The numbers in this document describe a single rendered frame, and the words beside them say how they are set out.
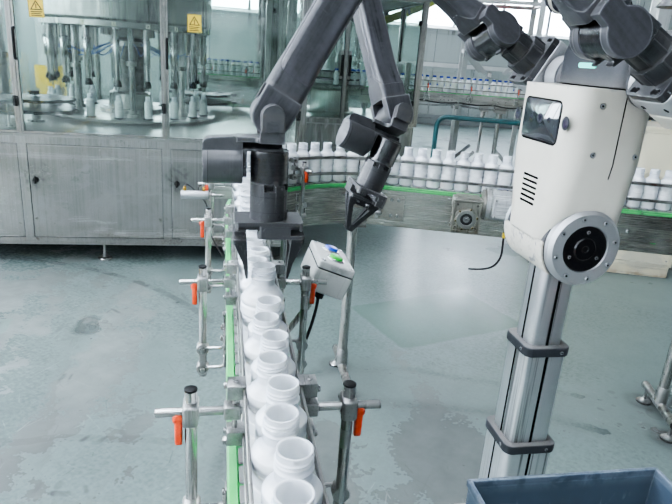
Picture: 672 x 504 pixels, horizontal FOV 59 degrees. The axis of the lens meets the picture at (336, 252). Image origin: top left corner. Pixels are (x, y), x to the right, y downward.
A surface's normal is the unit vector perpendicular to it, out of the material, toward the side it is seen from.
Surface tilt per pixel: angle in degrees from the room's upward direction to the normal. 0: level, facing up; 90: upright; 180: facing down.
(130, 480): 0
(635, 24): 88
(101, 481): 0
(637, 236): 90
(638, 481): 90
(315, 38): 87
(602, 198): 101
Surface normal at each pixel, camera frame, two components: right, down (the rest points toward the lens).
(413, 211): -0.14, 0.30
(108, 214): 0.17, 0.33
